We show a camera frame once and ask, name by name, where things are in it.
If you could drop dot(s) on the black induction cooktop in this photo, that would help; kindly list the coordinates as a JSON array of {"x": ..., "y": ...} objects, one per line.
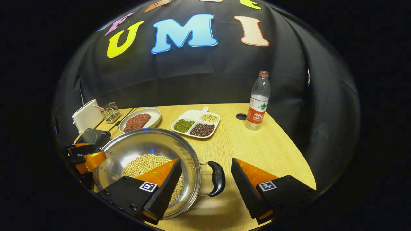
[{"x": 93, "y": 136}]

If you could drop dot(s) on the white divided dish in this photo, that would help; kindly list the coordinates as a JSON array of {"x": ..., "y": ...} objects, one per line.
[{"x": 192, "y": 115}]

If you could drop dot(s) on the white round plate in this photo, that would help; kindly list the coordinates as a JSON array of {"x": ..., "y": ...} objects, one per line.
[{"x": 155, "y": 117}]

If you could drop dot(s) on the red raw meat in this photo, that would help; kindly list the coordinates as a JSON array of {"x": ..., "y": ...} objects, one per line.
[{"x": 136, "y": 122}]

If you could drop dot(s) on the white toaster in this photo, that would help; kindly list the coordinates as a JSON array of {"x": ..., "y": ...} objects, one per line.
[{"x": 86, "y": 117}]

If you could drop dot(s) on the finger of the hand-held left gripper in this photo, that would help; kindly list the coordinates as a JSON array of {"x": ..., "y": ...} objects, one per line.
[
  {"x": 82, "y": 150},
  {"x": 93, "y": 160}
]

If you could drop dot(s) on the pink stick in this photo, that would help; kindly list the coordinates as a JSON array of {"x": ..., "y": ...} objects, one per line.
[{"x": 99, "y": 107}]

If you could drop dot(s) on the small heap of soybeans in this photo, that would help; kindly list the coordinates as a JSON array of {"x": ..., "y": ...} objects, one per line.
[{"x": 210, "y": 118}]

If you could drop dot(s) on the pile of red beans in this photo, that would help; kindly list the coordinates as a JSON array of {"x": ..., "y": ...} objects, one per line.
[{"x": 202, "y": 130}]

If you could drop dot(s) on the large pile of soybeans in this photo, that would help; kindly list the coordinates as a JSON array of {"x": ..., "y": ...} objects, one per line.
[{"x": 144, "y": 165}]

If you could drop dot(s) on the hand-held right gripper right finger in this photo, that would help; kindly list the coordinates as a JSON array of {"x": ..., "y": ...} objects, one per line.
[{"x": 244, "y": 192}]

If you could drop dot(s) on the clear water bottle red label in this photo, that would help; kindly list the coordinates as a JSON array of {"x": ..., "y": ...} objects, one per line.
[{"x": 257, "y": 106}]

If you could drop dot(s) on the black backdrop cloth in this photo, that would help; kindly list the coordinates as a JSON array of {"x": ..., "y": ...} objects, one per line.
[{"x": 208, "y": 73}]

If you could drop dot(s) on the pile of green beans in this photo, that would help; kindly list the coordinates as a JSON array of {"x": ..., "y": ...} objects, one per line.
[{"x": 183, "y": 125}]

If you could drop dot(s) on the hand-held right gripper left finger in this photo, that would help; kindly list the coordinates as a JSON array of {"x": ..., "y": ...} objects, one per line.
[{"x": 168, "y": 189}]

